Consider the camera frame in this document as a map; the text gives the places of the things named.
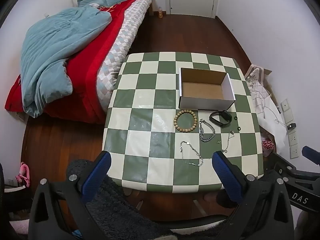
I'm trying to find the thin silver chain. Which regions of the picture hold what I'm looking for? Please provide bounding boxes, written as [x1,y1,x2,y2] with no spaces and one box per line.
[221,130,235,153]

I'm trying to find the wooden bead bracelet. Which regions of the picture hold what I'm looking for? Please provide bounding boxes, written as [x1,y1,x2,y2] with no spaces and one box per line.
[174,109,198,132]

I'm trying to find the pink slippers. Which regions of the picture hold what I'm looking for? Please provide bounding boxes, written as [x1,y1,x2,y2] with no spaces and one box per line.
[15,162,31,187]

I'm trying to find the red patterned packet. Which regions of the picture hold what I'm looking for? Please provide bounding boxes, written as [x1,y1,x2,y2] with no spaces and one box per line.
[261,137,275,153]

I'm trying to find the white floral bag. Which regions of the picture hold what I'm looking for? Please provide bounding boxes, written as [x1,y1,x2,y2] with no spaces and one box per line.
[244,64,266,91]

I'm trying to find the diamond pattern bed sheet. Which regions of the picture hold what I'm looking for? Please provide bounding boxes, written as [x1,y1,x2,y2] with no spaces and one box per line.
[96,0,153,113]

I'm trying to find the light blue quilt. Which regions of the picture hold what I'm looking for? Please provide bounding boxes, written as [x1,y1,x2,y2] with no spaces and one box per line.
[20,6,112,118]

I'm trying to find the thin silver necklace with disc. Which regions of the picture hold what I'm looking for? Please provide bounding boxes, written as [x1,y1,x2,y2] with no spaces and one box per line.
[180,141,204,167]

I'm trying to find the dark fuzzy pants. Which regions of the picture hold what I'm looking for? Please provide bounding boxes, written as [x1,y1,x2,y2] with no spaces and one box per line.
[66,159,240,240]

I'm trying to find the black smart band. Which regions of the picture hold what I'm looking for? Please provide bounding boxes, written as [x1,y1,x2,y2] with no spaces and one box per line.
[209,110,232,128]

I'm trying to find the chunky silver chain bracelet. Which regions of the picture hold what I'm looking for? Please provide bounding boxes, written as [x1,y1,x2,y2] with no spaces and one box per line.
[199,119,216,142]

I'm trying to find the white bag with papers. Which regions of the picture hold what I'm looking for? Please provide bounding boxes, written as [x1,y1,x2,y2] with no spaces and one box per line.
[250,86,288,155]

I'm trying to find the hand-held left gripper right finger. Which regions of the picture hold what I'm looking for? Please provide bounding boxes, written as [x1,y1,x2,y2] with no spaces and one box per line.
[212,151,294,240]

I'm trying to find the red blanket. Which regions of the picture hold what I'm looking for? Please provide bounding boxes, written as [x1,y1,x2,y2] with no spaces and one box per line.
[5,0,153,124]

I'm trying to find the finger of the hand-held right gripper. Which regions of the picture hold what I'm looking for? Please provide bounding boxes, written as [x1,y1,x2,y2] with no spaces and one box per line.
[302,146,320,167]
[264,152,320,181]

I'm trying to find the white cardboard box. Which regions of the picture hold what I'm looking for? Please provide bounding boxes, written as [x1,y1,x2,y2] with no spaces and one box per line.
[178,67,236,111]

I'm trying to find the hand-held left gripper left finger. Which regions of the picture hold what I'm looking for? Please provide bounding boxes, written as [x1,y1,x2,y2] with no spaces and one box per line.
[28,151,112,240]

